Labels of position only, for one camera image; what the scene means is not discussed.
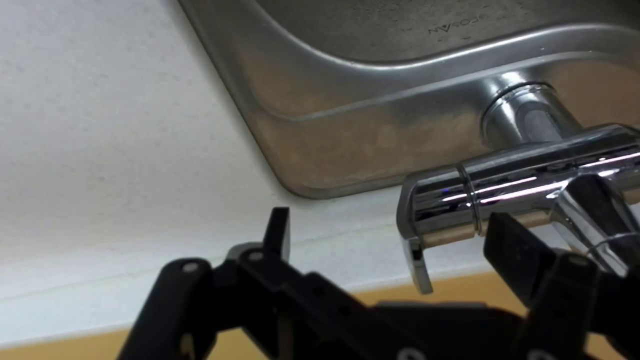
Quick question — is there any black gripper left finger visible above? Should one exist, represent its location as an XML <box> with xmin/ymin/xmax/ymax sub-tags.
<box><xmin>115</xmin><ymin>205</ymin><xmax>402</xmax><ymax>360</ymax></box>

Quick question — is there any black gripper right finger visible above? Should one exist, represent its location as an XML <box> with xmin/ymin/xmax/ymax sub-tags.
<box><xmin>481</xmin><ymin>210</ymin><xmax>640</xmax><ymax>360</ymax></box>

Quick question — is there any chrome gooseneck faucet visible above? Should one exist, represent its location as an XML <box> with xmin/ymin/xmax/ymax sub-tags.
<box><xmin>478</xmin><ymin>70</ymin><xmax>640</xmax><ymax>281</ymax></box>

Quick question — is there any stainless steel sink basin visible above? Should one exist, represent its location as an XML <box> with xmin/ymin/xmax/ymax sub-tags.
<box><xmin>177</xmin><ymin>0</ymin><xmax>640</xmax><ymax>199</ymax></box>

